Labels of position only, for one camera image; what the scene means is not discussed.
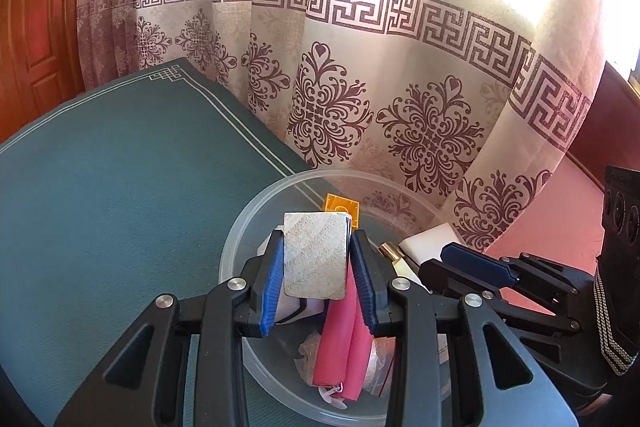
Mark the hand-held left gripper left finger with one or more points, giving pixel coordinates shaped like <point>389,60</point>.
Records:
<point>270,292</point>

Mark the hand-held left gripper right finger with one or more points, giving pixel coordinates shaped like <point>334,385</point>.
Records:
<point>365,287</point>

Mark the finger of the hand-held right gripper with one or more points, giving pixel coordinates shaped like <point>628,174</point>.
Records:
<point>475,262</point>
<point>440,277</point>

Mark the white squeeze tube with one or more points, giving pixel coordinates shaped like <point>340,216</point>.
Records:
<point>397,262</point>

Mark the pink foam tube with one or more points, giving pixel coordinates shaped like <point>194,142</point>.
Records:
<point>340,347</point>

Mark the yellow toy brick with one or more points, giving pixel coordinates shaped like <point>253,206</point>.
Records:
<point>340,204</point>

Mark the clear plastic container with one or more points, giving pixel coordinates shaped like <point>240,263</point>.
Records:
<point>280,192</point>

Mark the dark wooden furniture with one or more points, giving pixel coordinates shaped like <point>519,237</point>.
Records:
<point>610,122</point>

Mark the patterned cream curtain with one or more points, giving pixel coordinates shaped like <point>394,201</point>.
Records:
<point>350,57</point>

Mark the wooden door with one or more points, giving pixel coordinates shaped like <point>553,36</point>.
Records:
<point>40,32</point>

